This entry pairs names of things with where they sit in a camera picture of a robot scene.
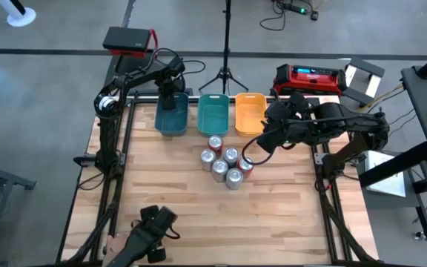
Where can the grey metal table frame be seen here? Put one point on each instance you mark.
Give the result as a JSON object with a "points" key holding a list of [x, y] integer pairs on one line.
{"points": [[13, 180]]}

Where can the teal plastic bin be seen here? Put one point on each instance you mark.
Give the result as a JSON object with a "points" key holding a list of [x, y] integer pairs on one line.
{"points": [[213, 118]]}

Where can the white sheet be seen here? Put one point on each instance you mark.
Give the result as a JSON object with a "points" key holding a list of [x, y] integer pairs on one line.
{"points": [[387, 181]]}

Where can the black tripod stand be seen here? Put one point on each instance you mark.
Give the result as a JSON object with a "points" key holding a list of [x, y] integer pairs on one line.
{"points": [[224, 71]]}

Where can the silver and blue soda can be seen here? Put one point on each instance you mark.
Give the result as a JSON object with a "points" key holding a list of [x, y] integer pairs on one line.
{"points": [[234, 178], [231, 155]]}

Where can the blue plastic bin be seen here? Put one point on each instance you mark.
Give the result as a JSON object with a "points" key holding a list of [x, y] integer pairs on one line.
{"points": [[172, 124]]}

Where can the silver Diet Coke can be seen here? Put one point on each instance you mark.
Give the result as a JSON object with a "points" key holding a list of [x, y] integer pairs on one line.
{"points": [[219, 167], [208, 156]]}

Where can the black and white step stool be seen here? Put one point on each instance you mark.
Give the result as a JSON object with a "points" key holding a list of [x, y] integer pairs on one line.
{"points": [[365, 66]]}

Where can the black side mount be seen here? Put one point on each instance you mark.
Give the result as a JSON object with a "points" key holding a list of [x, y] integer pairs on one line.
{"points": [[83, 160]]}

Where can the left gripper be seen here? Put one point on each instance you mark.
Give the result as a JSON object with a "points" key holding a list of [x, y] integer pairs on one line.
{"points": [[169, 85]]}

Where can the black and red stool cart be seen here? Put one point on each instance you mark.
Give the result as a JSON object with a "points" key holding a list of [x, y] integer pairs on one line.
{"points": [[126, 39]]}

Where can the black aluminium table frame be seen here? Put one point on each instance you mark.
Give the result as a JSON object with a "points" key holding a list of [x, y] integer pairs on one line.
{"points": [[139, 99]]}

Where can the yellow plastic bin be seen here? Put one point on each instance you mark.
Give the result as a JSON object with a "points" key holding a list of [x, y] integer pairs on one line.
{"points": [[248, 118]]}

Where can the grey metal bracket plate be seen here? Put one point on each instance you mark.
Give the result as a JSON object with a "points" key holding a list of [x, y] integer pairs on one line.
{"points": [[319, 159]]}

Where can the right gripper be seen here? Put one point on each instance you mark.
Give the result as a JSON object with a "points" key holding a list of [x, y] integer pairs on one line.
{"points": [[282, 137]]}

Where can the orange soda can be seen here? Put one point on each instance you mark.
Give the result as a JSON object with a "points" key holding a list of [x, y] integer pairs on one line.
{"points": [[245, 165], [215, 141]]}

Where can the black desk beam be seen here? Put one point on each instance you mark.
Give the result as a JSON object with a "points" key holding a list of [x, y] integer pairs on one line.
{"points": [[395, 165]]}

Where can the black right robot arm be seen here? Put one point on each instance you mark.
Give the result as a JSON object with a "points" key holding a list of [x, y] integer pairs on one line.
{"points": [[361, 126]]}

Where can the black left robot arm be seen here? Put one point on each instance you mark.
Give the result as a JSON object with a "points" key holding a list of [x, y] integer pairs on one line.
{"points": [[104, 105]]}

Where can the black power strip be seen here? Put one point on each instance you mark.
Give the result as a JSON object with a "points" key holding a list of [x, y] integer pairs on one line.
{"points": [[295, 8]]}

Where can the white round stand base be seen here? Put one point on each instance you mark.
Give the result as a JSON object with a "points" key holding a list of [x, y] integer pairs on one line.
{"points": [[20, 18]]}

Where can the black power adapter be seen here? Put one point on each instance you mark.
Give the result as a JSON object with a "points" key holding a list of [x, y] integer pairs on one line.
{"points": [[314, 15]]}

